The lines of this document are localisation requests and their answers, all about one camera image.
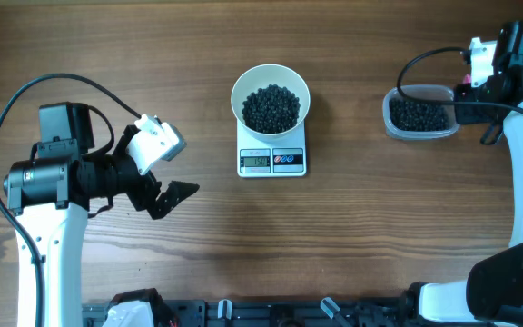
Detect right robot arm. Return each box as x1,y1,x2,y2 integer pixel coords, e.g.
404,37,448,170
397,21,523,326

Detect white bowl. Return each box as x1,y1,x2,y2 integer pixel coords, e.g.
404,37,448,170
230,64,311,141

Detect clear plastic container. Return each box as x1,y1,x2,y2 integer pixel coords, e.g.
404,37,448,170
382,88,459,141

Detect white digital kitchen scale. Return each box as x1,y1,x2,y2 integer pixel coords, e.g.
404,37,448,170
236,122,307,178

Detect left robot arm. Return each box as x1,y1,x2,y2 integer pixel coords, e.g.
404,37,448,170
4,102,199,326

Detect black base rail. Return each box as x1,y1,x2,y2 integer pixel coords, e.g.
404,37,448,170
82,288,485,327

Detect black beans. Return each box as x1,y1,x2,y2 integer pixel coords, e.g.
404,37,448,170
242,84,301,134

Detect black left camera cable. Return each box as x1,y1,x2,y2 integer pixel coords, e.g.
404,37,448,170
0,72,143,327

